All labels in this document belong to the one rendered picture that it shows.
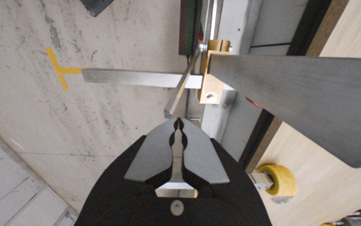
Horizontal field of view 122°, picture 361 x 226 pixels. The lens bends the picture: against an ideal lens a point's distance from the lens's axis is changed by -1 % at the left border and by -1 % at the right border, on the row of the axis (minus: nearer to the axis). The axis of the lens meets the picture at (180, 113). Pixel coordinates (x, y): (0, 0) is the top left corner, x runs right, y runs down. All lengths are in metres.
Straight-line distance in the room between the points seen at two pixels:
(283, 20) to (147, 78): 0.40
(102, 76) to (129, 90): 0.98
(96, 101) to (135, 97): 0.44
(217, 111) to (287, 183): 0.36
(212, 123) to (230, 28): 0.42
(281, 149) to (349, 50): 0.25
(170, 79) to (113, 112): 1.28
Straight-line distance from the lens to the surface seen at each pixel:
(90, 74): 0.33
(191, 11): 0.43
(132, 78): 0.28
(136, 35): 1.19
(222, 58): 0.19
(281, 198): 0.69
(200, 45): 0.26
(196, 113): 0.48
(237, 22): 0.55
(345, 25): 0.36
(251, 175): 0.40
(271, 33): 0.50
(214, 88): 0.27
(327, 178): 0.71
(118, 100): 1.39
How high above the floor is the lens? 1.12
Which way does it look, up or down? 62 degrees down
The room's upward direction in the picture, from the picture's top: 180 degrees clockwise
